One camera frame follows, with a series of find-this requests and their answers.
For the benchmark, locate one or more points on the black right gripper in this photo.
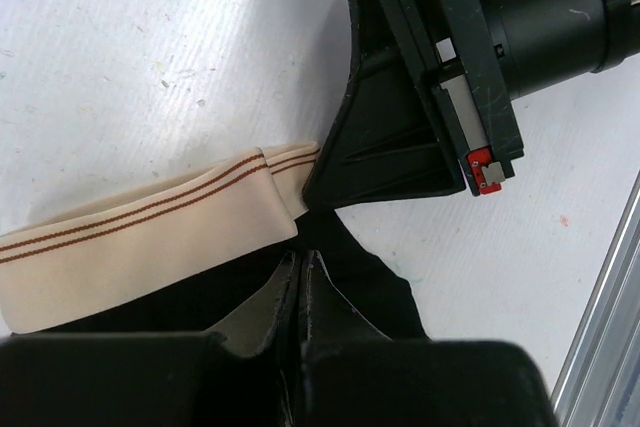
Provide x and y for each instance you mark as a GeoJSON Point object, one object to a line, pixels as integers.
{"type": "Point", "coordinates": [425, 112]}

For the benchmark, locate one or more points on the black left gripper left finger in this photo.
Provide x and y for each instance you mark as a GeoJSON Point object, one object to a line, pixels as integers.
{"type": "Point", "coordinates": [230, 374]}

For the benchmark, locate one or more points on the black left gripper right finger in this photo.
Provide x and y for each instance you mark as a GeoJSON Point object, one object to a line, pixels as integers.
{"type": "Point", "coordinates": [351, 374]}

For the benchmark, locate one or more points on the black underwear tan waistband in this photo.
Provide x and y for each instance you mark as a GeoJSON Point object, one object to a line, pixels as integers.
{"type": "Point", "coordinates": [214, 250]}

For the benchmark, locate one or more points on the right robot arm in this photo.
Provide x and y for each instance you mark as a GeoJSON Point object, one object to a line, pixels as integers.
{"type": "Point", "coordinates": [545, 42]}

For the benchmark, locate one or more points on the aluminium front rail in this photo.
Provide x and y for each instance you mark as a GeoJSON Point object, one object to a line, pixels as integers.
{"type": "Point", "coordinates": [599, 382]}

